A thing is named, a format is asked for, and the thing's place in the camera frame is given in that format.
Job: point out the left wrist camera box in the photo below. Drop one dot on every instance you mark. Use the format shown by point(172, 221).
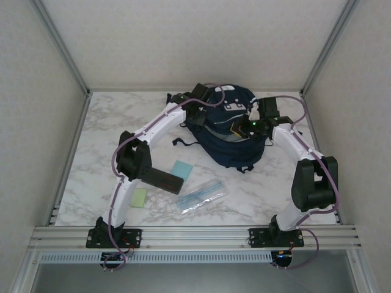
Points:
point(201, 91)

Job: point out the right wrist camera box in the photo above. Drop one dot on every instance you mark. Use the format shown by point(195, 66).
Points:
point(268, 107)

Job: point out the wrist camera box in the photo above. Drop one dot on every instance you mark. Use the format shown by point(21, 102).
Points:
point(201, 91)
point(268, 107)

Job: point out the aluminium side rail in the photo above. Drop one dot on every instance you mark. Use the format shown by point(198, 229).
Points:
point(311, 122)
point(73, 146)

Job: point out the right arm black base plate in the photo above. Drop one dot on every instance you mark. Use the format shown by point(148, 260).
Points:
point(259, 236)

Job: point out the blue sticky note pad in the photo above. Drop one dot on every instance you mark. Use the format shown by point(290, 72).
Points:
point(182, 169)

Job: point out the clear bag of pens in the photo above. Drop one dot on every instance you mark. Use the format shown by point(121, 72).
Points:
point(201, 195)

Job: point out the green sticky note pad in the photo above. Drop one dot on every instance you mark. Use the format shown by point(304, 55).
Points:
point(139, 198)

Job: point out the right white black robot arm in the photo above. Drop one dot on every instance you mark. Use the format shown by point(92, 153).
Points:
point(314, 183)

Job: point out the aluminium back frame bar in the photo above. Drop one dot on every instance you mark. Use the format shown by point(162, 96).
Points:
point(128, 89)

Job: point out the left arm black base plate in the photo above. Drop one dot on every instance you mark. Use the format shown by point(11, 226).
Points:
point(134, 236)

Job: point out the aluminium frame post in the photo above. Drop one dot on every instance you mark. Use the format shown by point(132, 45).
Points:
point(62, 45)
point(327, 45)

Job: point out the right aluminium frame post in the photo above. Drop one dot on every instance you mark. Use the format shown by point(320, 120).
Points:
point(327, 45)

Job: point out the left aluminium side rail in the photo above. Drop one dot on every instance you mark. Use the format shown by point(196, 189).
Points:
point(73, 146)

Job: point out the right aluminium side rail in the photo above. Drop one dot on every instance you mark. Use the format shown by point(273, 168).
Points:
point(311, 122)

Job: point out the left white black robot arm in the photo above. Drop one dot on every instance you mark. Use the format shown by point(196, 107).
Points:
point(159, 125)

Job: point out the left aluminium frame post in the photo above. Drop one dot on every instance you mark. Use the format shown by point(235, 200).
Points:
point(62, 45)

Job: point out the navy blue backpack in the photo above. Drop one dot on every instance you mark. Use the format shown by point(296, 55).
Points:
point(238, 152)

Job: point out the black pencil case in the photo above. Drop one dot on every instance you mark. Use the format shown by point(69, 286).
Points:
point(168, 183)

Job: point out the aluminium mounting rail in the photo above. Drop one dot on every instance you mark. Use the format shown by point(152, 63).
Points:
point(195, 238)

